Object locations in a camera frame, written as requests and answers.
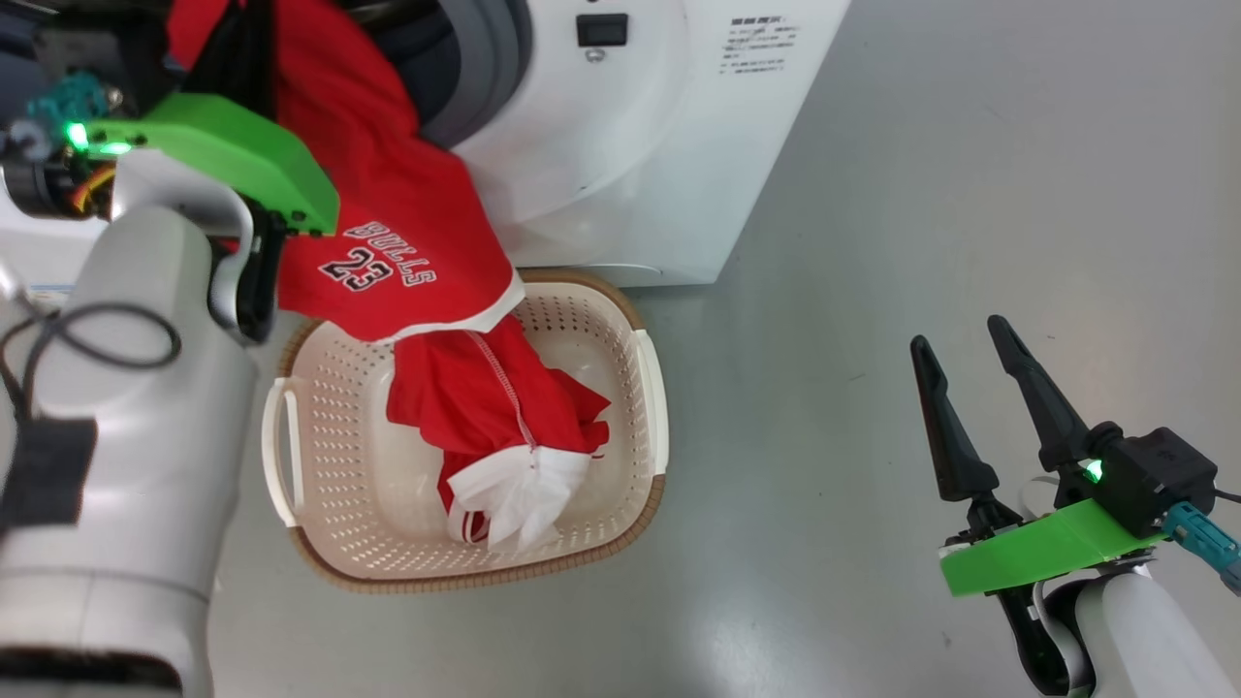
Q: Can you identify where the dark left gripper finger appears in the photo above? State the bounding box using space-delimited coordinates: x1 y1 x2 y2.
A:
228 0 276 110

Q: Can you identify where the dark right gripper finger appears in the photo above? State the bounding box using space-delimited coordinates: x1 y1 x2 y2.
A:
987 315 1093 475
909 334 1001 504

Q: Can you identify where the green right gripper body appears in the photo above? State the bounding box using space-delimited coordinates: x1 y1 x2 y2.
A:
939 494 1166 598

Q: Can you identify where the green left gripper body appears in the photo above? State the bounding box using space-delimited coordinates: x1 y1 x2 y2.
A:
68 92 341 238

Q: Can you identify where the red Bulls 23 jersey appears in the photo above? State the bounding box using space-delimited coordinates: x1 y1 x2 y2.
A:
165 0 526 345

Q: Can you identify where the cream perforated laundry basket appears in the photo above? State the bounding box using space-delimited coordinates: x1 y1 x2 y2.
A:
260 270 670 594

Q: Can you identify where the white front-load washing machine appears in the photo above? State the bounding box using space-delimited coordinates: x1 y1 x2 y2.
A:
0 0 854 292

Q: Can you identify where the teal right camera connector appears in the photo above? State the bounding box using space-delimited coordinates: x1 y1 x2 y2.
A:
1159 502 1241 594

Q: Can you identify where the teal camera connector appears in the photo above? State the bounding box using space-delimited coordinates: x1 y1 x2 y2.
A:
27 70 106 125
1159 502 1241 594

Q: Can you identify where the teal left camera connector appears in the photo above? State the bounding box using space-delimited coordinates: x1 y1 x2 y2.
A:
27 70 106 125

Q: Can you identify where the black cable strap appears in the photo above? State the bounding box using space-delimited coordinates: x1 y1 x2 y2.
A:
0 417 98 529

